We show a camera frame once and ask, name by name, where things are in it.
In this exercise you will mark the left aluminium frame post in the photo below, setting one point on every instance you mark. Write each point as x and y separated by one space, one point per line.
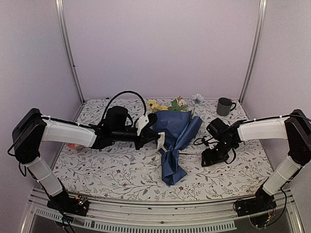
65 37

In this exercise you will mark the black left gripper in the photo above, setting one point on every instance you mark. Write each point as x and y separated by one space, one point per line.
147 135

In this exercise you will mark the clear plastic wrap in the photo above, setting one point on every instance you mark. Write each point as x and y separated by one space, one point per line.
154 155

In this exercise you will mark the blue wrapping paper sheet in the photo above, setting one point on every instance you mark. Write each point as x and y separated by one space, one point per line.
179 128

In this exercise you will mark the dark grey metal mug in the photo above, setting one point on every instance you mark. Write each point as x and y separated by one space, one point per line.
225 106

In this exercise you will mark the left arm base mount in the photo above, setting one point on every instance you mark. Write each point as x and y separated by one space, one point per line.
78 205

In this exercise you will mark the white fake flower stem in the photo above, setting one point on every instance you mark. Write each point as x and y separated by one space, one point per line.
178 104

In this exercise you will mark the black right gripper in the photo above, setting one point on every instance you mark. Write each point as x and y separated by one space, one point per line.
209 158

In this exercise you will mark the front aluminium rail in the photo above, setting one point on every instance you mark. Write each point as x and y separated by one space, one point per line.
124 216

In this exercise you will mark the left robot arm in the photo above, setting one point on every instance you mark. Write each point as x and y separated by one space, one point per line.
36 129

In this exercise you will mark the right aluminium frame post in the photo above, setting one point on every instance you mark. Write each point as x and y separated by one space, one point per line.
254 50

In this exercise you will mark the pale blue fake flower stem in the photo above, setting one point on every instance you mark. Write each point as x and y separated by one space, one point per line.
197 99

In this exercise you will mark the aluminium frame post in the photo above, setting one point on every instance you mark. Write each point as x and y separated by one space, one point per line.
65 37
254 50

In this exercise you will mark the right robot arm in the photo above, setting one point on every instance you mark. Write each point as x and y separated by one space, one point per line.
294 128

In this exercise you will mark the red patterned small dish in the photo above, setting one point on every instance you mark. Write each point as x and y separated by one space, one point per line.
74 146

